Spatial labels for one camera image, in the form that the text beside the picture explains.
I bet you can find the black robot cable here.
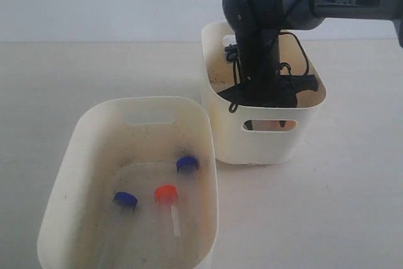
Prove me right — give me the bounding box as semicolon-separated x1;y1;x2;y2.
226;0;403;114

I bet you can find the orange-capped clear tube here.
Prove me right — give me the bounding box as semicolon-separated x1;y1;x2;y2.
154;185;182;255

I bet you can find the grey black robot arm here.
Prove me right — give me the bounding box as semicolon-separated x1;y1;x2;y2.
220;0;402;113

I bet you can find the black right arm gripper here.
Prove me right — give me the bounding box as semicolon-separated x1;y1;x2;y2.
217;73;319;130

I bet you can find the blue-capped clear tube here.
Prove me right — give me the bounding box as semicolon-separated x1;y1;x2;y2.
176;156;200;195

